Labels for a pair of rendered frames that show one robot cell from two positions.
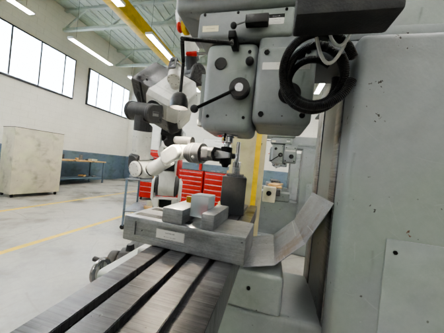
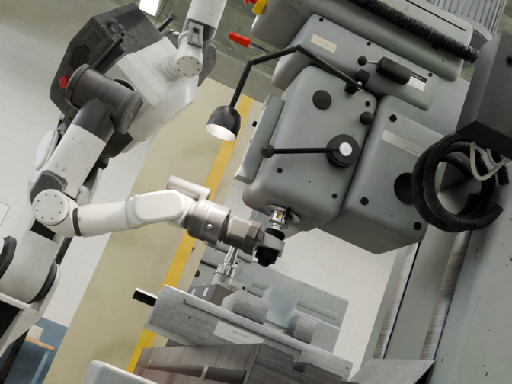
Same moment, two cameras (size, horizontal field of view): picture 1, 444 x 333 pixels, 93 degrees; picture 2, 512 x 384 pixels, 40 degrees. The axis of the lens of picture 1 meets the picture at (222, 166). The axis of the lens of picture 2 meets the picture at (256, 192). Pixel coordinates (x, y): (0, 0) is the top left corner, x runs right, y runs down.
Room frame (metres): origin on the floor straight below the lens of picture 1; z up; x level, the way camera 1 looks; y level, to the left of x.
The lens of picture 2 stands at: (-0.53, 0.64, 0.86)
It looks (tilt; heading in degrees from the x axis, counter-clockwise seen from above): 17 degrees up; 337
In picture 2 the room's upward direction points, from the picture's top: 22 degrees clockwise
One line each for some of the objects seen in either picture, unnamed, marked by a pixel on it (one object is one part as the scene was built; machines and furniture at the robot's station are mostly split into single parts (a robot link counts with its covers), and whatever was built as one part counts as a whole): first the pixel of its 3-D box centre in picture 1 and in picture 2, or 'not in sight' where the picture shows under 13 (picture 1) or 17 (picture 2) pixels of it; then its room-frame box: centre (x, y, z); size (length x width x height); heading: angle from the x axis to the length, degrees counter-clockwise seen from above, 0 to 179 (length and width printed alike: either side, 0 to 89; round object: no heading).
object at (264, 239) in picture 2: (222, 154); (270, 241); (0.82, 0.00, 1.23); 0.06 x 0.02 x 0.03; 62
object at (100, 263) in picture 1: (107, 271); not in sight; (0.96, 0.47, 0.65); 0.16 x 0.12 x 0.12; 77
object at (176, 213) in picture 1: (184, 211); (242, 310); (0.63, 0.10, 1.04); 0.15 x 0.06 x 0.04; 164
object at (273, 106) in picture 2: (205, 101); (260, 139); (0.87, 0.10, 1.44); 0.04 x 0.04 x 0.21; 77
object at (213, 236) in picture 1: (191, 224); (248, 334); (0.62, 0.07, 1.01); 0.35 x 0.15 x 0.11; 74
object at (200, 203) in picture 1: (203, 205); (276, 308); (0.61, 0.04, 1.07); 0.06 x 0.05 x 0.06; 164
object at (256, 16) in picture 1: (249, 23); (382, 68); (0.70, -0.04, 1.66); 0.12 x 0.04 x 0.04; 77
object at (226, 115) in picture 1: (232, 96); (308, 150); (0.85, -0.02, 1.47); 0.21 x 0.19 x 0.32; 167
